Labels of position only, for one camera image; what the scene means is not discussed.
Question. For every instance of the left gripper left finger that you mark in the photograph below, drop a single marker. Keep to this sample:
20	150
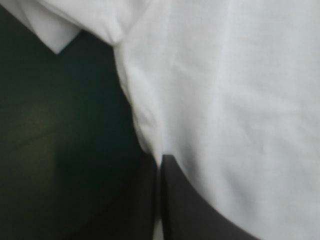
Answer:
125	207

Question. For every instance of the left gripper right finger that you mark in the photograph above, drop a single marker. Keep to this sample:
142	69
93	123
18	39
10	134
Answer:
190	215

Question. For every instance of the white T-shirt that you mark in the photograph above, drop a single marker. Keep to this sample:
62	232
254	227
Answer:
225	87

